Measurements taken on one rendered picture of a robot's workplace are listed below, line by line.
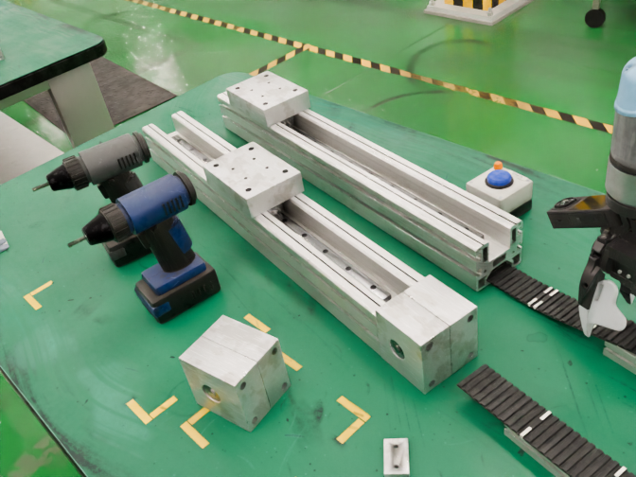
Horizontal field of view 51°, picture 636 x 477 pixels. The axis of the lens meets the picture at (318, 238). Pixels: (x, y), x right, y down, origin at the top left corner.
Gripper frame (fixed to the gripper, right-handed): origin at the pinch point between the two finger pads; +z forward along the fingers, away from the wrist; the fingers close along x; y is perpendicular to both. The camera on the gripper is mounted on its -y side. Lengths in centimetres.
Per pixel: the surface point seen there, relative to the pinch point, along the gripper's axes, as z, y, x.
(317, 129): -2, -69, 2
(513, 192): -0.3, -26.4, 12.3
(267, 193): -6, -50, -21
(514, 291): 4.8, -13.8, -1.5
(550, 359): 5.6, -2.3, -7.5
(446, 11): 80, -255, 215
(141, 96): 82, -313, 40
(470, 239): -2.9, -20.3, -3.8
